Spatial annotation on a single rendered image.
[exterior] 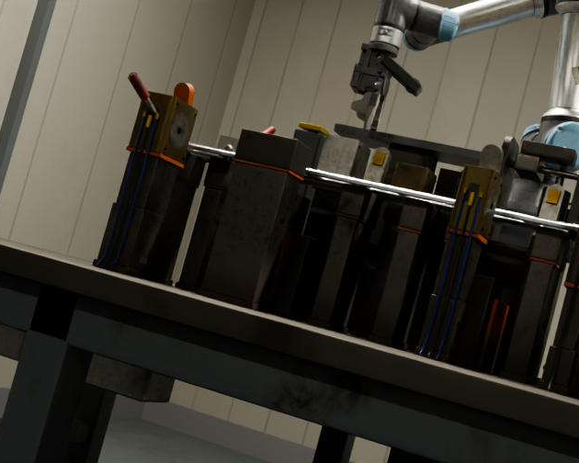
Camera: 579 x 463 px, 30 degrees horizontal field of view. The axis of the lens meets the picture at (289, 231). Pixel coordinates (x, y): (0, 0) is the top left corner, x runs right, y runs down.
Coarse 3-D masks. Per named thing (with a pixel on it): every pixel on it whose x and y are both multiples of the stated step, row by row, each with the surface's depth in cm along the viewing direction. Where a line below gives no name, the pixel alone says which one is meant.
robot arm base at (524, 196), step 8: (512, 184) 270; (520, 184) 267; (528, 184) 266; (536, 184) 266; (544, 184) 266; (552, 184) 267; (512, 192) 268; (520, 192) 266; (528, 192) 265; (536, 192) 265; (512, 200) 266; (520, 200) 265; (528, 200) 264; (536, 200) 264; (512, 208) 265; (520, 208) 264; (528, 208) 264; (536, 208) 264
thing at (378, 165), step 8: (376, 152) 230; (384, 152) 230; (376, 160) 230; (384, 160) 230; (368, 168) 230; (376, 168) 230; (384, 168) 229; (368, 176) 230; (376, 176) 229; (384, 176) 230
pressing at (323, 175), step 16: (192, 144) 221; (208, 160) 240; (304, 176) 228; (320, 176) 218; (336, 176) 209; (384, 192) 216; (400, 192) 204; (416, 192) 203; (448, 208) 215; (512, 224) 209; (528, 224) 208; (544, 224) 201; (560, 224) 192; (576, 224) 192
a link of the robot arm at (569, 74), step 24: (576, 0) 255; (576, 24) 256; (576, 48) 256; (576, 72) 255; (552, 96) 258; (576, 96) 255; (552, 120) 255; (576, 120) 253; (552, 144) 252; (576, 144) 252; (576, 168) 253
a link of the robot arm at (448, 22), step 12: (420, 12) 252; (432, 12) 253; (444, 12) 253; (456, 12) 255; (420, 24) 253; (432, 24) 253; (444, 24) 253; (456, 24) 253; (420, 36) 259; (432, 36) 255; (444, 36) 255
